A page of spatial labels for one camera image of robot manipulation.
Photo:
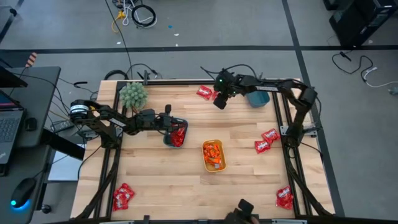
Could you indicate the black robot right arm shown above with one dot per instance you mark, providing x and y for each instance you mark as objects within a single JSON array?
[{"x": 273, "y": 87}]

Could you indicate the small black puck device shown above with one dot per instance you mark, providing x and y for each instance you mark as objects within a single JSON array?
[{"x": 30, "y": 124}]

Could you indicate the person's hand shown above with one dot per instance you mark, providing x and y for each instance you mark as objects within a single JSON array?
[{"x": 255, "y": 220}]

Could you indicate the black metal table frame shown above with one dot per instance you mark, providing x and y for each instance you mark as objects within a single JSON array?
[{"x": 174, "y": 82}]

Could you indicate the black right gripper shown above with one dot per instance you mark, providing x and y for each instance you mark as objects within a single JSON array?
[{"x": 228, "y": 84}]

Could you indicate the black equipment case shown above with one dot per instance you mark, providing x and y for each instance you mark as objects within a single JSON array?
[{"x": 357, "y": 21}]

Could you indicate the grey metal mounting plate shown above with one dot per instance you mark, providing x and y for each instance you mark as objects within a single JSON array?
[
  {"x": 284, "y": 130},
  {"x": 88, "y": 133}
]

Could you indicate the yellow plastic bin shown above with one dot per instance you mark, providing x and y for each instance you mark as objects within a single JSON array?
[{"x": 214, "y": 141}]

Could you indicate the dark blue plastic bin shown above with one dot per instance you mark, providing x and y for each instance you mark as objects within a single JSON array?
[{"x": 258, "y": 100}]

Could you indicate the orange Reese's pack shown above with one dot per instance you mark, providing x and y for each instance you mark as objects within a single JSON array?
[
  {"x": 212, "y": 160},
  {"x": 218, "y": 167},
  {"x": 210, "y": 148},
  {"x": 214, "y": 154}
]

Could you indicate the black monitor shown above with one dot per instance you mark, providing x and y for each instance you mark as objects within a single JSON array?
[{"x": 11, "y": 81}]

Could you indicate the black desk caster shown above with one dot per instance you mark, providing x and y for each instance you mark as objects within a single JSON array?
[{"x": 46, "y": 209}]

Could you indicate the teal green plastic bin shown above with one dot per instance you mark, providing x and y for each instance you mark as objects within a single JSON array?
[{"x": 177, "y": 147}]

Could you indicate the black computer mouse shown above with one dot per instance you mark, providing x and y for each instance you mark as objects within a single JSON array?
[{"x": 23, "y": 192}]

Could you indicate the black desk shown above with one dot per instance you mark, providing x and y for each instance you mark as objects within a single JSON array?
[{"x": 40, "y": 93}]

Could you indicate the green plant in white pot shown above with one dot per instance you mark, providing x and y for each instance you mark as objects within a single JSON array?
[{"x": 133, "y": 95}]

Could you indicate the red Skittles bag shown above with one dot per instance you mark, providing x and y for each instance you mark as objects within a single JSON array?
[
  {"x": 214, "y": 95},
  {"x": 270, "y": 136},
  {"x": 119, "y": 202},
  {"x": 286, "y": 203},
  {"x": 204, "y": 92},
  {"x": 262, "y": 146},
  {"x": 127, "y": 190},
  {"x": 283, "y": 193}
]

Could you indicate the red KitKat bar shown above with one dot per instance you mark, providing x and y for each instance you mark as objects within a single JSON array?
[
  {"x": 177, "y": 140},
  {"x": 181, "y": 131}
]

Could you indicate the grey floor plug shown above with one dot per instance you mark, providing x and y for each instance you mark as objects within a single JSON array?
[{"x": 393, "y": 91}]

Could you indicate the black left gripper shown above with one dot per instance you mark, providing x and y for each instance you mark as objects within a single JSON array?
[{"x": 155, "y": 119}]

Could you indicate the orange black striped object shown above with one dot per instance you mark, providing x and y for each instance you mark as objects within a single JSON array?
[{"x": 31, "y": 59}]

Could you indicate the grey clamp lever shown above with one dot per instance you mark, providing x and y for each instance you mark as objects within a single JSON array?
[{"x": 260, "y": 75}]

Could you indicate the grey laptop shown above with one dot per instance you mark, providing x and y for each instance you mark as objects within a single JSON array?
[{"x": 9, "y": 130}]

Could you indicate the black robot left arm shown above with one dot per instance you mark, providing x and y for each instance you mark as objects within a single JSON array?
[{"x": 102, "y": 115}]

